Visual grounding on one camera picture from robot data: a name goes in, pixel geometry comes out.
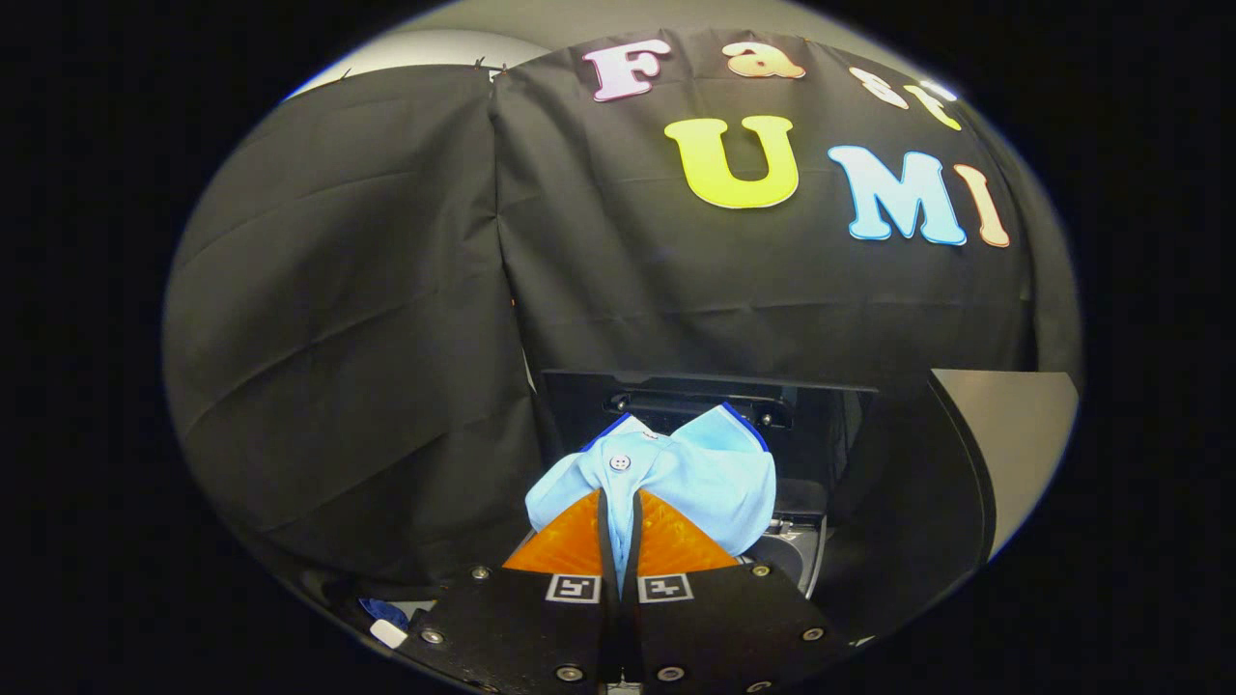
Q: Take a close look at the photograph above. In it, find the light blue polo shirt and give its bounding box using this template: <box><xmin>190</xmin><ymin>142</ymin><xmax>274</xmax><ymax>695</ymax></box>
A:
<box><xmin>524</xmin><ymin>403</ymin><xmax>778</xmax><ymax>592</ymax></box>

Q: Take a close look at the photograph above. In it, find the black backdrop cloth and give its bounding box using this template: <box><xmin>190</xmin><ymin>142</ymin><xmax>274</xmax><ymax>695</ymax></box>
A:
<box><xmin>162</xmin><ymin>27</ymin><xmax>1082</xmax><ymax>590</ymax></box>

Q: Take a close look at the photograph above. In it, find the beige cabinet with dark top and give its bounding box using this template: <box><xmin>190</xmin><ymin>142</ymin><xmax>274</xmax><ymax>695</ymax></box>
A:
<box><xmin>830</xmin><ymin>367</ymin><xmax>1081</xmax><ymax>619</ymax></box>

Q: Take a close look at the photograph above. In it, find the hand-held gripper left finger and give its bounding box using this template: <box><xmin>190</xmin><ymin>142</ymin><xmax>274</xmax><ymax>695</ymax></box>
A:
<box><xmin>401</xmin><ymin>487</ymin><xmax>619</xmax><ymax>692</ymax></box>

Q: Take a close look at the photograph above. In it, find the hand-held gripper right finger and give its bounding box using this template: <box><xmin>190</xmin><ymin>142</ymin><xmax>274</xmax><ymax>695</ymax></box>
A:
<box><xmin>618</xmin><ymin>487</ymin><xmax>853</xmax><ymax>692</ymax></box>

